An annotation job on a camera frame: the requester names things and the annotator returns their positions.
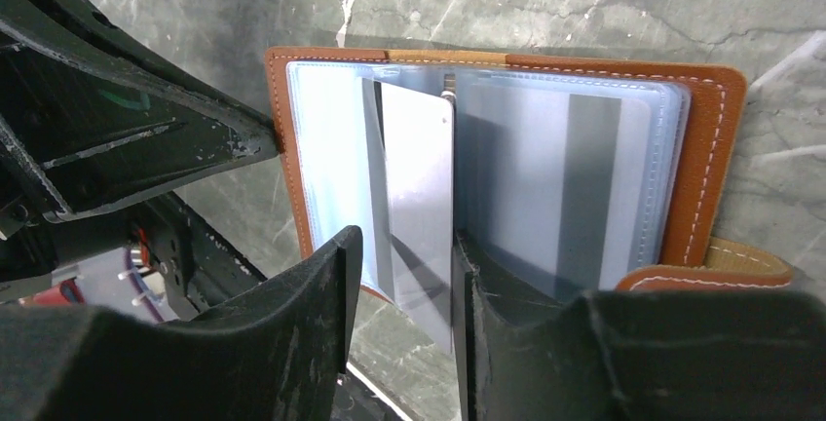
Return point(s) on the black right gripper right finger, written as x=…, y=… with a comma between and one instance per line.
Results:
x=673, y=355

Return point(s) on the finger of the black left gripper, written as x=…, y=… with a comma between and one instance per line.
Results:
x=92, y=121

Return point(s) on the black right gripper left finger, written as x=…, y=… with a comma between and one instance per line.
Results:
x=83, y=362

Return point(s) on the brown leather card holder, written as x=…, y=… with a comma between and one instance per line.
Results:
x=691, y=257

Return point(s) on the white credit card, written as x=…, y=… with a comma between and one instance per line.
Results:
x=417, y=140
x=552, y=181

